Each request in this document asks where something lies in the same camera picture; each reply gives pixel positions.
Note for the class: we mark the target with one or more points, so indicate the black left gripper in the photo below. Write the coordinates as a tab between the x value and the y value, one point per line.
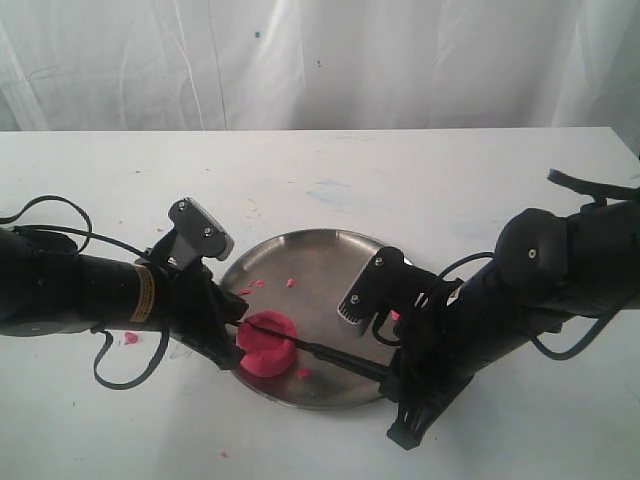
191	307

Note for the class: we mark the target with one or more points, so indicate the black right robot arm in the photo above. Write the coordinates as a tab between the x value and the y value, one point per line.
545	270

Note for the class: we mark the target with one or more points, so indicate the large pink dough crumb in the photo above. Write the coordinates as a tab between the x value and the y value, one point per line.
130	338

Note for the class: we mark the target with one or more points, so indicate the round steel plate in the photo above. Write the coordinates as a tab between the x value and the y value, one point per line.
305	275

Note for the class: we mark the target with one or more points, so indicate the black knife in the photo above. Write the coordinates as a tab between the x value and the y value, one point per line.
350	362

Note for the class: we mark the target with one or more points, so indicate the pink clay piece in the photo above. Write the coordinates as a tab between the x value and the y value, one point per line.
266	355

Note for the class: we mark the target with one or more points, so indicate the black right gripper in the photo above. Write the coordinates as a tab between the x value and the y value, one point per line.
459	329

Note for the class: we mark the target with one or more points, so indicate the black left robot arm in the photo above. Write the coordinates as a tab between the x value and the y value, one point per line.
48	288

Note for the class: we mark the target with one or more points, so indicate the white backdrop curtain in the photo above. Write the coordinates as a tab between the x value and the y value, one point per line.
250	65

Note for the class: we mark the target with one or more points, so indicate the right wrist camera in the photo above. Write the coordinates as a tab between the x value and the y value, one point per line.
377	295

